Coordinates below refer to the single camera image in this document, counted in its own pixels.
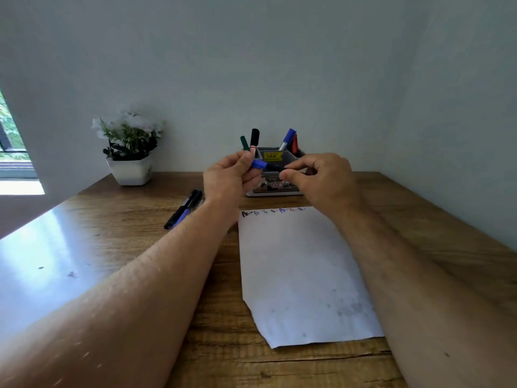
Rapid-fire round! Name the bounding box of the person's right hand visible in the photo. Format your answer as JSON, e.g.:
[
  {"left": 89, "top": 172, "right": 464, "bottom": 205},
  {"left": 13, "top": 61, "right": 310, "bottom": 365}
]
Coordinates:
[{"left": 279, "top": 153, "right": 362, "bottom": 223}]

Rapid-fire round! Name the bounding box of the person's left hand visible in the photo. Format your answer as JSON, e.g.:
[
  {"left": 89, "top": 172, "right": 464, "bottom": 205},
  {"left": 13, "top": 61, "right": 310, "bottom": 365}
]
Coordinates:
[{"left": 202, "top": 150, "right": 268, "bottom": 225}]

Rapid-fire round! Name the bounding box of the black slim marker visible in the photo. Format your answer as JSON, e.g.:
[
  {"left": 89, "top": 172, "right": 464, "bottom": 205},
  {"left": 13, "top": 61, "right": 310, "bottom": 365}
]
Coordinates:
[{"left": 163, "top": 189, "right": 202, "bottom": 230}]

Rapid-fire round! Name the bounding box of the bunch of pens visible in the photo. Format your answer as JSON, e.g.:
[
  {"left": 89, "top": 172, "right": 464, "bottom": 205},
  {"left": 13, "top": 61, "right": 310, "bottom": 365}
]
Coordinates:
[{"left": 171, "top": 196, "right": 205, "bottom": 229}]

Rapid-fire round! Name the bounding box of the thick blue silver banded marker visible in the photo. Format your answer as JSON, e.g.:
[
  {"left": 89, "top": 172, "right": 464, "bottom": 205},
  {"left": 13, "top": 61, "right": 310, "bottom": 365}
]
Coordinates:
[{"left": 278, "top": 128, "right": 297, "bottom": 152}]

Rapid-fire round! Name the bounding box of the white paper sheet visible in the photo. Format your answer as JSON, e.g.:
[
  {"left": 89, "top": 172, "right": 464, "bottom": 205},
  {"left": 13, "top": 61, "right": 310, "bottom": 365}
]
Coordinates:
[{"left": 237, "top": 206, "right": 385, "bottom": 349}]

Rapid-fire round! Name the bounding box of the person's left forearm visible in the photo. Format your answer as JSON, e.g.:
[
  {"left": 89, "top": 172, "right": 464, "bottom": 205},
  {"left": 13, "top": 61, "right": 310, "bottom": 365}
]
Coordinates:
[{"left": 0, "top": 197, "right": 239, "bottom": 388}]

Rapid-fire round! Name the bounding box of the person's right forearm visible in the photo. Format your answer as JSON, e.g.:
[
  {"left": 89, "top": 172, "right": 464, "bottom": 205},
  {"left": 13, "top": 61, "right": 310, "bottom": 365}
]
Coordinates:
[{"left": 333, "top": 205, "right": 517, "bottom": 388}]

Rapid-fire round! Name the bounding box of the grey white desk organizer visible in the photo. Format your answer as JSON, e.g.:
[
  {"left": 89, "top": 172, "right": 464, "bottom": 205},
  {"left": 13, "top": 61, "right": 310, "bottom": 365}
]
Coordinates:
[{"left": 245, "top": 147, "right": 306, "bottom": 197}]

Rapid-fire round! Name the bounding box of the white potted flower plant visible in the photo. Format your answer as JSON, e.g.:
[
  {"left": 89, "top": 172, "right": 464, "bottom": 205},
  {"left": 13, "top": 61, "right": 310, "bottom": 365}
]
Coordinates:
[{"left": 91, "top": 108, "right": 165, "bottom": 187}]

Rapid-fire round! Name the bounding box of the green foliage outside window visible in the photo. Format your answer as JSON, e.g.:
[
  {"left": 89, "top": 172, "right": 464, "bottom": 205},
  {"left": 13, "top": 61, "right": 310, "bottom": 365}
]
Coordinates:
[{"left": 0, "top": 92, "right": 29, "bottom": 160}]

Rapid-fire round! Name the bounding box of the grey window frame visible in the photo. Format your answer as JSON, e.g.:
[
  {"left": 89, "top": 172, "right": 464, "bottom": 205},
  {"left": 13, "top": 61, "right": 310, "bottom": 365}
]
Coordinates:
[{"left": 0, "top": 91, "right": 38, "bottom": 179}]

